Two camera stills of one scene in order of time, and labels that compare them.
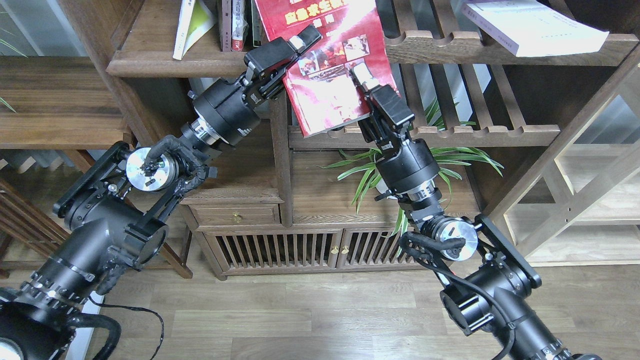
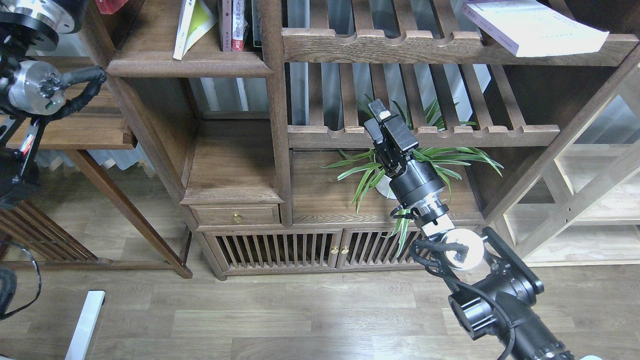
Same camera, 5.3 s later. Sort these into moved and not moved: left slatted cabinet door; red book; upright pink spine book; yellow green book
Moved: red book
Not moved: left slatted cabinet door; upright pink spine book; yellow green book
